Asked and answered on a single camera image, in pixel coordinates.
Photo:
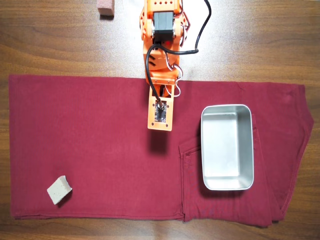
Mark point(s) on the white sponge cube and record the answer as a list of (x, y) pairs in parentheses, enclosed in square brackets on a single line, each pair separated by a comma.
[(59, 190)]

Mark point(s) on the pink sponge block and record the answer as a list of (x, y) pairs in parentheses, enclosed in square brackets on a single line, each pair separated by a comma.
[(106, 8)]

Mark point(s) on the dark red cloth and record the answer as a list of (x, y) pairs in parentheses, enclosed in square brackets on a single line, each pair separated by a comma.
[(100, 125)]

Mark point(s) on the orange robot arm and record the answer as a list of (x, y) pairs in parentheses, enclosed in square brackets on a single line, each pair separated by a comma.
[(163, 22)]

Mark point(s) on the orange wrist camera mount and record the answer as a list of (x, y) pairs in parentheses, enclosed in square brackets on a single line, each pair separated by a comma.
[(153, 117)]

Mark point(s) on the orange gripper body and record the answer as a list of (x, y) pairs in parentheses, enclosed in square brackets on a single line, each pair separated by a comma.
[(163, 90)]

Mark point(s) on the rectangular metal tray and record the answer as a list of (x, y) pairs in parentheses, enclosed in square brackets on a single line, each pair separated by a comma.
[(225, 150)]

